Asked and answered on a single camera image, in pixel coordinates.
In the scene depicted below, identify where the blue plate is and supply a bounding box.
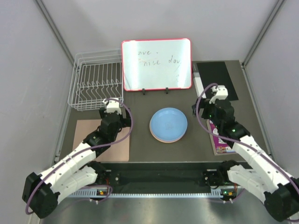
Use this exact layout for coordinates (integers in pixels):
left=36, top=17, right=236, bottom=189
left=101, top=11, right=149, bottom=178
left=149, top=107, right=188, bottom=128

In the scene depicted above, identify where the pink plate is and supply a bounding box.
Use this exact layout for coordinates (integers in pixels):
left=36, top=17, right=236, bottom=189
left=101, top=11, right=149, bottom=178
left=149, top=126, right=187, bottom=143

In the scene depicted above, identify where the orange plate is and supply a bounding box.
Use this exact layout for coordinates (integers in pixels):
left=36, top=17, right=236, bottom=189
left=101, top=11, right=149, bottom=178
left=150, top=131, right=185, bottom=143

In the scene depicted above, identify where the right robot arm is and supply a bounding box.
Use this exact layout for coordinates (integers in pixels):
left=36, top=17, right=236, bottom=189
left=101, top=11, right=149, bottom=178
left=192, top=98, right=299, bottom=222

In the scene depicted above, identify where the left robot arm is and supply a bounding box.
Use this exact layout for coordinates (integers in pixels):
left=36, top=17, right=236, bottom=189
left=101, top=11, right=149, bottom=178
left=22, top=108, right=134, bottom=219

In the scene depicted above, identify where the black whiteboard stand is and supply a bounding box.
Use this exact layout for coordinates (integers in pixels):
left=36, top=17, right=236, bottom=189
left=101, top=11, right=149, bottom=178
left=142, top=87, right=170, bottom=96

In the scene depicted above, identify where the purple book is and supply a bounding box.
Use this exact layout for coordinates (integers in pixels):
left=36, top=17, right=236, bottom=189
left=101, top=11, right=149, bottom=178
left=206, top=120, right=236, bottom=155

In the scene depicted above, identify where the black notebook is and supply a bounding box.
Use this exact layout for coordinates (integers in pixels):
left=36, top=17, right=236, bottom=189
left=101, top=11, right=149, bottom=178
left=195, top=62, right=239, bottom=101

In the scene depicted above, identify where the red framed whiteboard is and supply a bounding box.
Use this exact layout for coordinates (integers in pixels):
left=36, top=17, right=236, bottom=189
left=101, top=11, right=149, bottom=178
left=121, top=38, right=192, bottom=91

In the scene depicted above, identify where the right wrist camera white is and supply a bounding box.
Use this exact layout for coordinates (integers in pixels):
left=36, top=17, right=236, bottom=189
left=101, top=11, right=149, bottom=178
left=209, top=85, right=228, bottom=104

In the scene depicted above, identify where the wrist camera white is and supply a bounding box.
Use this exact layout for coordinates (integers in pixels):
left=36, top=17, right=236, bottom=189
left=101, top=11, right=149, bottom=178
left=102, top=98, right=122, bottom=115
left=209, top=85, right=228, bottom=104

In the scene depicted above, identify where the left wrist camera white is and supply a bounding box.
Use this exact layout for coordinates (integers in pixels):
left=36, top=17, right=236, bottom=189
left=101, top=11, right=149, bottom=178
left=102, top=98, right=122, bottom=115

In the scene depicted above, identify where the white wire dish rack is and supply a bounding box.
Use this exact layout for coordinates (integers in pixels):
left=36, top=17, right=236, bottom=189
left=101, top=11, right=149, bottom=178
left=68, top=49, right=124, bottom=111

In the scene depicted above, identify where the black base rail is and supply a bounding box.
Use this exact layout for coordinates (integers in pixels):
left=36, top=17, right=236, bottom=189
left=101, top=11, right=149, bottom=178
left=100, top=162, right=231, bottom=186

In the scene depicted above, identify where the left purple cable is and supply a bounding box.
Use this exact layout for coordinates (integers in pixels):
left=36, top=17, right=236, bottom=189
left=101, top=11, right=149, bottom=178
left=25, top=98, right=134, bottom=215

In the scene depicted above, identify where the grey cable duct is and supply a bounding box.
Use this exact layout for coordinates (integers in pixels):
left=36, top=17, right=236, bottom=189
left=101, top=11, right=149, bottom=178
left=68, top=189, right=236, bottom=198

